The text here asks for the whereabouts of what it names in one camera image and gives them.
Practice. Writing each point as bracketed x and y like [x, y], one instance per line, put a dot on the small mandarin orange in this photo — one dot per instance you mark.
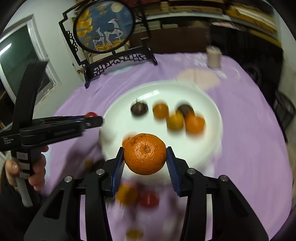
[127, 138]

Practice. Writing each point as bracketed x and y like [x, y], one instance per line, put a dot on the round deer art screen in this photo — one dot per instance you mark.
[95, 30]

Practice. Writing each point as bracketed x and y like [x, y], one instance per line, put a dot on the dark water chestnut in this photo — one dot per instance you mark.
[185, 109]
[139, 108]

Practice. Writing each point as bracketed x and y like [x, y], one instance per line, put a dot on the purple tablecloth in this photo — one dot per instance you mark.
[253, 155]

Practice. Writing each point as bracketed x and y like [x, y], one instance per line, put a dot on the red cherry tomato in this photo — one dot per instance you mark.
[149, 199]

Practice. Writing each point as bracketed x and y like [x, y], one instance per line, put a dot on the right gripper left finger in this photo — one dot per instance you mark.
[59, 216]

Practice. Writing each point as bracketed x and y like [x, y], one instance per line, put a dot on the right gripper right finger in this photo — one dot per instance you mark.
[233, 217]

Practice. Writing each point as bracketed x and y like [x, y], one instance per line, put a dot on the white oval plate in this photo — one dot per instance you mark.
[199, 151]

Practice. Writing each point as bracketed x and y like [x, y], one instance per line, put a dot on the window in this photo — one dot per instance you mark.
[20, 44]

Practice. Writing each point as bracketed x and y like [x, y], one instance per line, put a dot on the dark water chestnut back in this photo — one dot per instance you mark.
[185, 109]

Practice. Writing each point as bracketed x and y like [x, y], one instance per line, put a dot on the small yellow longan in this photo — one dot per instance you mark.
[88, 163]
[133, 235]

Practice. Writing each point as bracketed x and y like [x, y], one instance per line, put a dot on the black round stool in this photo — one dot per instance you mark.
[284, 108]

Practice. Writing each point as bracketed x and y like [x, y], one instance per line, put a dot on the pink beverage can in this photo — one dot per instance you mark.
[213, 57]

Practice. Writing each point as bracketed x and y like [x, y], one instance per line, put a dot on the large bumpy orange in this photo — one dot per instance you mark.
[145, 154]

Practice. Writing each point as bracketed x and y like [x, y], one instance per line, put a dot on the yellow orange fruit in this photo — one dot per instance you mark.
[175, 121]

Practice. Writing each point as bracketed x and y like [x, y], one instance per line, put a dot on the red tomato back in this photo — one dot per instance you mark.
[90, 115]

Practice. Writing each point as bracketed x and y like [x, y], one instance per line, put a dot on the white shelf with boards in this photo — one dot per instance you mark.
[254, 16]

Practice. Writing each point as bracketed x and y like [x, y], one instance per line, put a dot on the orange kumquat back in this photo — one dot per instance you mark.
[160, 110]

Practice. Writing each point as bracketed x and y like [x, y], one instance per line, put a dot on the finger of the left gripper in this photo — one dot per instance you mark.
[56, 118]
[92, 122]

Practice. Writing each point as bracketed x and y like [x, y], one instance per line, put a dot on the black cabinet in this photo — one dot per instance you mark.
[259, 57]

